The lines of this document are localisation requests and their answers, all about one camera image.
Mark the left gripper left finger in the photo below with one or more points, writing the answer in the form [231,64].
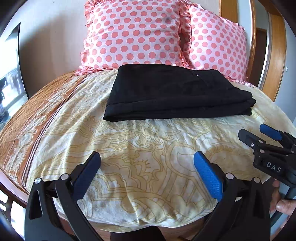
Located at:
[42,221]

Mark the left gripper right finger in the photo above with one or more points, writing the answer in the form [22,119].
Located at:
[242,211]

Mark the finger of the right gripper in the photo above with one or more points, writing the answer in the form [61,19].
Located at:
[255,142]
[284,138]

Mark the black pants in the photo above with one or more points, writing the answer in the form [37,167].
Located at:
[157,91]

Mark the person's right hand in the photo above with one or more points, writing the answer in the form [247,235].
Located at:
[281,205]

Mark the cream patterned bedsheet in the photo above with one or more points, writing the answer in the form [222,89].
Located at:
[147,176]

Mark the right pink dotted pillow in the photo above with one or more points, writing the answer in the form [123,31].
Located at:
[213,42]

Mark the pink dotted pillow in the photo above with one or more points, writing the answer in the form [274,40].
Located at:
[213,42]
[131,32]

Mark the left pink dotted pillow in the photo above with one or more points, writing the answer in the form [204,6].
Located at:
[131,32]

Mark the wooden door frame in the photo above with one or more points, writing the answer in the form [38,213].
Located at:
[266,41]

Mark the wall mirror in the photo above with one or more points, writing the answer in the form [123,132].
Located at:
[13,90]

